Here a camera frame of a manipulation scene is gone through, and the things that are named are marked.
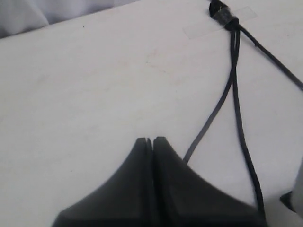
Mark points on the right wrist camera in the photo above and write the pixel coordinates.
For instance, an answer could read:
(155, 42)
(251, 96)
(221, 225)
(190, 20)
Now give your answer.
(294, 199)

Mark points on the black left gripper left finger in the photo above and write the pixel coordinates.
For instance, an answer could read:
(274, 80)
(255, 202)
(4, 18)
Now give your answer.
(122, 201)

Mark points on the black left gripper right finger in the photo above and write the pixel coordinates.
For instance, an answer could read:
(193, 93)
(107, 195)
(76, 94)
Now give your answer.
(187, 200)

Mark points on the white backdrop curtain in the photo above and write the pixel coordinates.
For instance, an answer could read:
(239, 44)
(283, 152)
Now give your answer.
(17, 16)

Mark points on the clear tape strip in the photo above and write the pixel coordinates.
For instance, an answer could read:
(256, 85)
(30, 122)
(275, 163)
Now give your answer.
(220, 19)

